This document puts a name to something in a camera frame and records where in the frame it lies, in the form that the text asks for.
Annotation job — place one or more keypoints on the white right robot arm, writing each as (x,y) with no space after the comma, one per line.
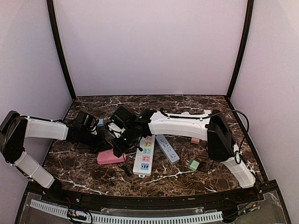
(210,127)

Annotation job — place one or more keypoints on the light blue adapter plug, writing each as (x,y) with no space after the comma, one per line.
(100,123)

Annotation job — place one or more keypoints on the white long power strip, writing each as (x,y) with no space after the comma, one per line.
(144,157)

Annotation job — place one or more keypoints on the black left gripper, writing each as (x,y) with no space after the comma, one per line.
(101,145)

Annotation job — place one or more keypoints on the black charger with cable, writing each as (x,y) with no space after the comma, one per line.
(120,173)

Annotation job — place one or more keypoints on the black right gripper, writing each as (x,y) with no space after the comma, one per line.
(121,147)

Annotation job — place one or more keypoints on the pink triangular power strip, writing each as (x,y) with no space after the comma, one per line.
(108,157)

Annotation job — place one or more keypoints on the green adapter plug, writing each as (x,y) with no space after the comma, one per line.
(193,165)

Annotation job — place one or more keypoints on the light blue power strip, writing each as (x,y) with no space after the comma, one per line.
(167,149)

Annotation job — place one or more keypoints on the white slotted cable duct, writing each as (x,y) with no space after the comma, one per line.
(119,216)

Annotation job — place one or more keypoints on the pink adapter plug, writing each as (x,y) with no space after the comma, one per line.
(195,140)

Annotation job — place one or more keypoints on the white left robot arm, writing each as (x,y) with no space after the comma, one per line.
(18,131)

